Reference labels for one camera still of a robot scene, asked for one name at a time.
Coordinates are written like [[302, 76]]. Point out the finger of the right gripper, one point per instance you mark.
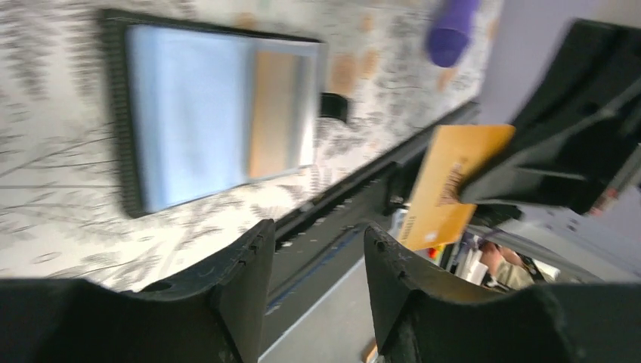
[[577, 139]]

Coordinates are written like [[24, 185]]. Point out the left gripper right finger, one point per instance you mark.
[[421, 313]]

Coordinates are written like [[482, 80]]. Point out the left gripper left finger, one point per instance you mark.
[[210, 312]]

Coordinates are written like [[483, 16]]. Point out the black leather card holder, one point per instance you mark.
[[311, 101]]

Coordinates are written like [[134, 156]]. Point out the purple cylindrical marker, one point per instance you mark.
[[450, 32]]

